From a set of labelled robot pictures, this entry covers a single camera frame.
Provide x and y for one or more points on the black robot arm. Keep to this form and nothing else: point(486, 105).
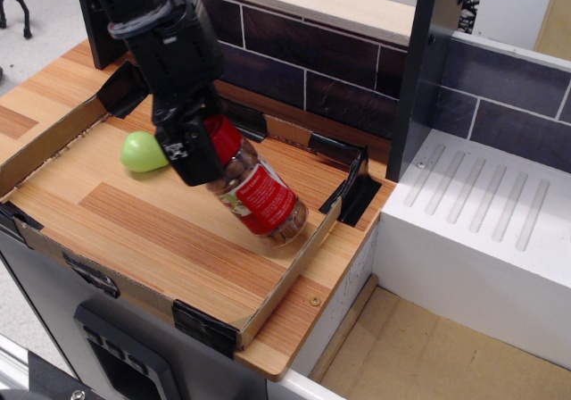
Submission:
point(126, 89)

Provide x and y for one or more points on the red-lidded basil spice bottle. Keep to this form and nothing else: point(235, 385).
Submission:
point(251, 189)

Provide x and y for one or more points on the cardboard fence with black tape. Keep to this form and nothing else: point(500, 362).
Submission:
point(159, 240)

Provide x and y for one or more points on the grey toy oven front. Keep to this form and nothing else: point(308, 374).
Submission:
point(116, 348)

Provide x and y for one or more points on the white ridged drainboard sink unit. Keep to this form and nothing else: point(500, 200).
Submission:
point(478, 228)

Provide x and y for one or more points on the dark left cabinet post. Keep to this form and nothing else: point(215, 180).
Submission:
point(105, 50)

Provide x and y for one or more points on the dark grey cabinet post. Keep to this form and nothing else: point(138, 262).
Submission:
point(434, 23)

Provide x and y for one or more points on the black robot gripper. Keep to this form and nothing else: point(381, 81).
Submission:
point(177, 52)

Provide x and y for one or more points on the green toy pear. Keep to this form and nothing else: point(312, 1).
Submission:
point(140, 152)

